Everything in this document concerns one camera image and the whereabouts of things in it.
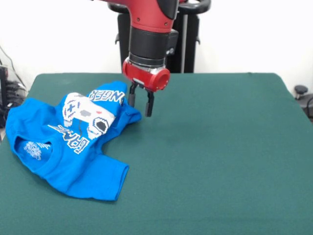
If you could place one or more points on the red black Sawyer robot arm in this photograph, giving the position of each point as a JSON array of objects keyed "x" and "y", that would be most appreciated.
[{"x": 149, "y": 41}]

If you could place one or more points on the black electronics box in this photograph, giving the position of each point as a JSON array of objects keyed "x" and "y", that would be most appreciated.
[{"x": 3, "y": 85}]

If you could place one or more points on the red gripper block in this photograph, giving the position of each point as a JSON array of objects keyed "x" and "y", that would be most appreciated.
[{"x": 141, "y": 76}]

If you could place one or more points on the dark green table cloth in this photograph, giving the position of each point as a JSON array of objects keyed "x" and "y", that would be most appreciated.
[{"x": 195, "y": 147}]

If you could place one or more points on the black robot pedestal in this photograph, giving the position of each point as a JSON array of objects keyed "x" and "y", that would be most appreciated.
[{"x": 188, "y": 44}]

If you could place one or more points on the blue printed t-shirt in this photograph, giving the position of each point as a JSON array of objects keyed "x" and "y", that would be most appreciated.
[{"x": 85, "y": 171}]

